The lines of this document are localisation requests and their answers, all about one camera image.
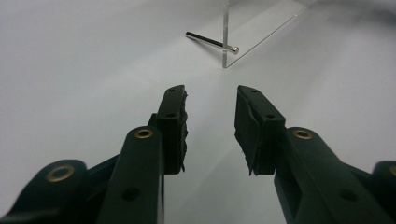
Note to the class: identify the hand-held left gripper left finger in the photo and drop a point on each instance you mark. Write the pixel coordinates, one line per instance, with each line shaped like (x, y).
(171, 140)

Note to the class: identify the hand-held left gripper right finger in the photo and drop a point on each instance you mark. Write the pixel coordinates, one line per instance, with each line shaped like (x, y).
(258, 140)

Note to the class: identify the metal screw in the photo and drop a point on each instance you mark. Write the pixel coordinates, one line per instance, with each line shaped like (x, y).
(202, 39)

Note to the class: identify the clear acrylic plate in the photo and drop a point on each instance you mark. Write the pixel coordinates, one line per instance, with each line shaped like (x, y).
(261, 28)

